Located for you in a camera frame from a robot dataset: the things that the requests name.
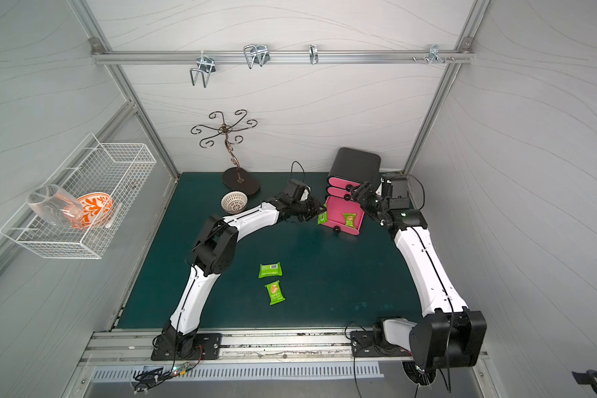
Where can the green cookie pack bottom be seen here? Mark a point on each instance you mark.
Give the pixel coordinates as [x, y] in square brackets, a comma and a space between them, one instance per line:
[275, 293]

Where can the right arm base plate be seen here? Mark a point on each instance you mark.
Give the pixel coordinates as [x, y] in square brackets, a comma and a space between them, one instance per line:
[364, 345]

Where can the aluminium top rail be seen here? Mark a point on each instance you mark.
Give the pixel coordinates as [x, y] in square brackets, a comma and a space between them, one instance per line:
[277, 58]

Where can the green cookie pack barcode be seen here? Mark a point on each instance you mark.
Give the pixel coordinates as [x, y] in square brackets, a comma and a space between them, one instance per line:
[271, 270]

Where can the orange patterned bowl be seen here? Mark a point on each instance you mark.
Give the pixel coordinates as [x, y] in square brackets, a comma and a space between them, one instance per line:
[98, 209]

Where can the white patterned small bowl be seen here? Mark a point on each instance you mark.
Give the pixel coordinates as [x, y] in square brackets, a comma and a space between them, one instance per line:
[234, 202]

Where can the metal hook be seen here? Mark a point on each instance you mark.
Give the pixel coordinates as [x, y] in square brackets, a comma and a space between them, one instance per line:
[256, 54]
[202, 72]
[313, 54]
[433, 57]

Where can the clear glass cup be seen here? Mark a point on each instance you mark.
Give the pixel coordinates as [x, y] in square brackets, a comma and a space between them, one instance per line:
[56, 206]

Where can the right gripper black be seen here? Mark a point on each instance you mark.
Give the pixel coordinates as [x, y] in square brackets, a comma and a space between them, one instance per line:
[370, 199]

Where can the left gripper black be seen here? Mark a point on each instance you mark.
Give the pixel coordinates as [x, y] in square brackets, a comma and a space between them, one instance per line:
[308, 208]

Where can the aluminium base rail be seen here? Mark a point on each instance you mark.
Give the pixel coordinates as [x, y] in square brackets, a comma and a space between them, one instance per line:
[239, 345]

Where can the green cookie pack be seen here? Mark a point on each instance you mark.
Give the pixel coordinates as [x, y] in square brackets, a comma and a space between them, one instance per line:
[275, 293]
[322, 218]
[350, 219]

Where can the white wire basket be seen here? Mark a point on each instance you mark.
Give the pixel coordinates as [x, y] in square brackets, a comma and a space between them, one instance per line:
[119, 169]

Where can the black pink drawer cabinet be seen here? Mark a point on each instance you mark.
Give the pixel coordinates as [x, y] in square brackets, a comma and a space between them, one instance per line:
[351, 167]

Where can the brown metal hook stand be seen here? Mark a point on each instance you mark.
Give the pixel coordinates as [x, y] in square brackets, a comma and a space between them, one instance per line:
[236, 178]

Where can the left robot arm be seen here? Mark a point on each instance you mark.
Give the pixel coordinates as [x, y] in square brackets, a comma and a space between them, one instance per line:
[214, 252]

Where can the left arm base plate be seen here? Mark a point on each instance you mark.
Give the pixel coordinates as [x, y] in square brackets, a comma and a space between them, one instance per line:
[199, 347]

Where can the green mat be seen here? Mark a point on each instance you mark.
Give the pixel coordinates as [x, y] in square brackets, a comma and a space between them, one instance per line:
[329, 279]

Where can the white vented cable duct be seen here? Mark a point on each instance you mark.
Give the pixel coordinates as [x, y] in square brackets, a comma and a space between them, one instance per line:
[283, 372]

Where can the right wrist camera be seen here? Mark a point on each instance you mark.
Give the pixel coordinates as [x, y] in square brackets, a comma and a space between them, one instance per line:
[385, 188]

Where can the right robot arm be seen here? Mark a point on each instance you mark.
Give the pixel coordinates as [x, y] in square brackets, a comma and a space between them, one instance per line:
[449, 335]

